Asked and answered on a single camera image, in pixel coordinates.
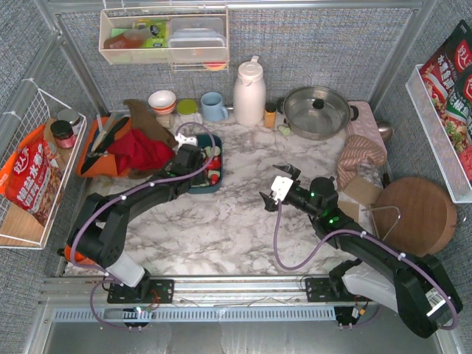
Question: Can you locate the teal storage basket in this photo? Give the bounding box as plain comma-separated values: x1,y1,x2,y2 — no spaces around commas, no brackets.
188,134,223,195

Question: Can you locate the brown cardboard square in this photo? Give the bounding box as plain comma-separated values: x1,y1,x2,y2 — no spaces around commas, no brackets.
344,176,383,207
338,201,360,223

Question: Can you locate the striped pink cloth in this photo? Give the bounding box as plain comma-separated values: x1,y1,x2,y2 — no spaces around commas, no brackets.
336,135,387,191

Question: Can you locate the steel pot with lid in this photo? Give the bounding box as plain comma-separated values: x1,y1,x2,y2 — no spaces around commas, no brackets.
276,86,359,141

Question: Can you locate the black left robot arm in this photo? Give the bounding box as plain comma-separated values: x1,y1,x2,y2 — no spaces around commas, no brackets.
68,144,205,288

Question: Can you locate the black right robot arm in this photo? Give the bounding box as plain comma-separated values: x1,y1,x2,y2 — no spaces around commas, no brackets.
261,164,463,339

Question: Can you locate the red coffee capsule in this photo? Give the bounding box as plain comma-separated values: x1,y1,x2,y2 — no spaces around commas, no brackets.
206,156,222,170
209,174,219,186

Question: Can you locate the right white mesh basket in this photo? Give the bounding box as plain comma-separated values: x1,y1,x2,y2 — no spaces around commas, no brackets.
405,64,472,204

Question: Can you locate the green lid white cup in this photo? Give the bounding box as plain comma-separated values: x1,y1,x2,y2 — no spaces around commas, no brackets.
176,99,203,125

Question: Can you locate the red cloth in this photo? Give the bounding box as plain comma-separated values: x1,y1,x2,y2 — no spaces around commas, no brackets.
107,129,175,173

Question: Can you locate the brown cloth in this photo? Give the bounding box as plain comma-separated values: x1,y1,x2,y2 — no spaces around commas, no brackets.
123,99,177,179

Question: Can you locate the light blue mug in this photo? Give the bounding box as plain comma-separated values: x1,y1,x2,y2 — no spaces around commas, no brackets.
201,92,229,122

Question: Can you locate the white orange striped bowl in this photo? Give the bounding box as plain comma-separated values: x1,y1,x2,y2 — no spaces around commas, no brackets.
147,90,176,115

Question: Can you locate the orange spice bottle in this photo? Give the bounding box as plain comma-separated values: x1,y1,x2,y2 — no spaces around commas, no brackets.
264,103,277,129

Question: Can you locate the orange tray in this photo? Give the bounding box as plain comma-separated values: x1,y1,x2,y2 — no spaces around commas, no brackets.
75,114,131,178

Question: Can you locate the pink egg tray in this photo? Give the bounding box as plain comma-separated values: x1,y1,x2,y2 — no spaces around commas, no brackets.
347,101,386,151

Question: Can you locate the white thermos jug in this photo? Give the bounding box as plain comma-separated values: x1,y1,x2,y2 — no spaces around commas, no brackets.
233,55,266,126

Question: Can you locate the steel ladle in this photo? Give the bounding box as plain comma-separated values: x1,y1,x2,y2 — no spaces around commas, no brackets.
376,120,395,143

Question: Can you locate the black knife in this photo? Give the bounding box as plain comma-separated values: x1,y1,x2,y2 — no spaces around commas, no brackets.
80,117,130,176

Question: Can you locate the round wooden cutting board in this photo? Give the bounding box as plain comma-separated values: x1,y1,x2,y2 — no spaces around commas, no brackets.
373,177,457,257

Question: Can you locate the clear plastic food container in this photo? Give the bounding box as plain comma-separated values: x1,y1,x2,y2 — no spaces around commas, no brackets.
167,17,226,63

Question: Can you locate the dark lid jar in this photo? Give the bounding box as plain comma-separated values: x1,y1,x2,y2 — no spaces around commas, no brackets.
50,120,76,149

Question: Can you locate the green snack packet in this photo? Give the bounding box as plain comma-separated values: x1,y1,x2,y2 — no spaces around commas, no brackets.
133,19,168,48

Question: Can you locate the orange cup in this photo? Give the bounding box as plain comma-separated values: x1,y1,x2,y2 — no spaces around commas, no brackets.
63,243,93,268

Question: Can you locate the orange seasoning bag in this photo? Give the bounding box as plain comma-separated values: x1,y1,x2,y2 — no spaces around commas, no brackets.
1,125,62,226

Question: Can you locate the red seasoning packet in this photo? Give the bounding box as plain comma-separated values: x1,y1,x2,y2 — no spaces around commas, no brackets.
420,20,471,179

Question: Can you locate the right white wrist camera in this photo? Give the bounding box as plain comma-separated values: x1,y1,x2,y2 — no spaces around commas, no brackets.
269,176,294,204

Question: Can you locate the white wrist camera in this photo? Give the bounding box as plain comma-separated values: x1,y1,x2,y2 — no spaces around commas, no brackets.
269,176,294,204
174,133,198,149

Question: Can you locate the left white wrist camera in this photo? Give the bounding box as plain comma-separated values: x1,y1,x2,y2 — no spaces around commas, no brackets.
174,133,198,149

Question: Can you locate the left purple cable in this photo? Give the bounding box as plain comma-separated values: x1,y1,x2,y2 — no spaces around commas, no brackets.
69,121,218,330

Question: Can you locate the purple cable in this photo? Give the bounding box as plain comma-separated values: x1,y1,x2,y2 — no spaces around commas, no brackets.
273,198,460,330
69,121,218,330

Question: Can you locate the metal wire trivet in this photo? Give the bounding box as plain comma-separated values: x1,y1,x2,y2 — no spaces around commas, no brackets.
368,205,401,240

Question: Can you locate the white wall basket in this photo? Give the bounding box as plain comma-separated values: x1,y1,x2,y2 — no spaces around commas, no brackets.
99,5,229,70

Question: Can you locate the left white wire basket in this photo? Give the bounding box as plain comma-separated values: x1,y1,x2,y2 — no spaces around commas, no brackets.
1,79,87,249

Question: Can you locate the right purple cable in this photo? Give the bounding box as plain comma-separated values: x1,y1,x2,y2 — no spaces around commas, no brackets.
273,198,460,330

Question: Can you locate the aluminium front rail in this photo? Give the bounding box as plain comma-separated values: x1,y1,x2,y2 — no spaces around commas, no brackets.
36,274,449,307

